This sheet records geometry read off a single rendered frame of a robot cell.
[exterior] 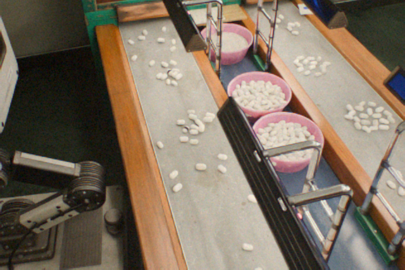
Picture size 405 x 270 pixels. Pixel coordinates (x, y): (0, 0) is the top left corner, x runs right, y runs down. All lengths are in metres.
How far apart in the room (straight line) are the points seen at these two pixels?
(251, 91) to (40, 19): 1.86
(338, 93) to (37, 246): 1.33
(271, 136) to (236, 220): 0.42
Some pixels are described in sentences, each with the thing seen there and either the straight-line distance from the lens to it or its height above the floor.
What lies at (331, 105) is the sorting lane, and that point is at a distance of 1.86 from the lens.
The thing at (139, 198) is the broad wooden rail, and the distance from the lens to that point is 1.43.
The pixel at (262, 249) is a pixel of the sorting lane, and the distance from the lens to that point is 1.36.
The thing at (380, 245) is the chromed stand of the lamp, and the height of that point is 0.71.
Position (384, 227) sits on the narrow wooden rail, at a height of 0.74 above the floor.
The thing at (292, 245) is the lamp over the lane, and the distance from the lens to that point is 0.97.
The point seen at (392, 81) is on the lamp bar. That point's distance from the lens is 1.49.
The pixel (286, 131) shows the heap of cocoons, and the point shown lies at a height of 0.74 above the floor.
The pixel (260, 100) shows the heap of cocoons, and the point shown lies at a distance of 1.82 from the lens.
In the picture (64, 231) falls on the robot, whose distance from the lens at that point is 1.77.
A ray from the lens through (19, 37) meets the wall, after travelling 3.35.
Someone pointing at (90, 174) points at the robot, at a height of 0.79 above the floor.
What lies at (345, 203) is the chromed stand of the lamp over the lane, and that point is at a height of 1.06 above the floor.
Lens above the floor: 1.90
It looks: 42 degrees down
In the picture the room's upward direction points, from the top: straight up
